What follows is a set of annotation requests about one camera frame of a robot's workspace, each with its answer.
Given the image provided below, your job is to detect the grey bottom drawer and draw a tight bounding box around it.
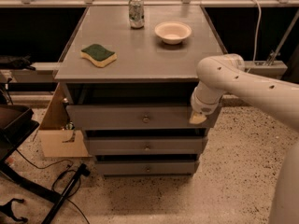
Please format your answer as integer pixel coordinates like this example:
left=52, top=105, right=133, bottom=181
left=95, top=161, right=199, bottom=175

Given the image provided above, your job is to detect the green yellow sponge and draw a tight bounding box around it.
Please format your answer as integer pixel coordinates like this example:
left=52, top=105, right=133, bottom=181
left=80, top=44, right=117, bottom=68

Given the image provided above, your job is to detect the black chair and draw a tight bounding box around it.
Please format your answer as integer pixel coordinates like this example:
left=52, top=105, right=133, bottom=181
left=0, top=104, right=92, bottom=224

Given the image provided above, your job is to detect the black bag on ledge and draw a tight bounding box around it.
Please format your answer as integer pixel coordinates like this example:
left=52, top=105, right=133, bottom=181
left=0, top=55, right=35, bottom=70

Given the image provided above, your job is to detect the grey middle drawer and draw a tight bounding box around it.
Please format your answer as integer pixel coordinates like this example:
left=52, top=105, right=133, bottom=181
left=84, top=137, right=207, bottom=155

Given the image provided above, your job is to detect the grey drawer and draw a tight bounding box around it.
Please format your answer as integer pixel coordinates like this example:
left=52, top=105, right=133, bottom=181
left=66, top=104, right=220, bottom=130
left=95, top=161, right=199, bottom=175
left=84, top=137, right=207, bottom=155

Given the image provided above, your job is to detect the white bowl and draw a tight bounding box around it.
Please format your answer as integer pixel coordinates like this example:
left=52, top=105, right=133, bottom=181
left=154, top=21, right=192, bottom=45

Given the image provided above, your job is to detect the metal railing frame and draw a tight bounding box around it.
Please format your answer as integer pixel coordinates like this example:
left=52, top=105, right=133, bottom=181
left=0, top=0, right=298, bottom=83

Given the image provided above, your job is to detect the cardboard box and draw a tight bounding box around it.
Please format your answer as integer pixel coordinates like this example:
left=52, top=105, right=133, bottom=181
left=37, top=84, right=89, bottom=158

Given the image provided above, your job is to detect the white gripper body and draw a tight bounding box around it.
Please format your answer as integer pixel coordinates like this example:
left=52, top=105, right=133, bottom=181
left=191, top=91, right=222, bottom=115

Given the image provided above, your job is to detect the black floor cable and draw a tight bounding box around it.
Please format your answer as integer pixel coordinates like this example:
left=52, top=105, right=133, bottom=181
left=15, top=148, right=91, bottom=224

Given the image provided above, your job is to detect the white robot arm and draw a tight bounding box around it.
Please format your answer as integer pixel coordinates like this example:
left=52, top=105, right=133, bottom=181
left=190, top=54, right=299, bottom=224

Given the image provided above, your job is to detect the white cable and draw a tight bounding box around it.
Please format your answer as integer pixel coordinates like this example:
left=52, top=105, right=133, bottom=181
left=248, top=0, right=262, bottom=63

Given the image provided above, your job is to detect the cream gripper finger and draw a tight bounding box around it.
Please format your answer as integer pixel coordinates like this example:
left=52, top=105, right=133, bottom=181
left=189, top=111, right=206, bottom=125

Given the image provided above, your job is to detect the crumpled soda can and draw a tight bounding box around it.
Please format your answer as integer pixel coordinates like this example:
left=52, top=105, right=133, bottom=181
left=129, top=0, right=145, bottom=29

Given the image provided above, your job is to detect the grey drawer cabinet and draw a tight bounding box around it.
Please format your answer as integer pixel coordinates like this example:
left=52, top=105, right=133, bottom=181
left=55, top=5, right=221, bottom=175

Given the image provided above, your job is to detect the grey top drawer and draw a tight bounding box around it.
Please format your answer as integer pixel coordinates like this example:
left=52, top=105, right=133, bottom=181
left=66, top=104, right=220, bottom=130

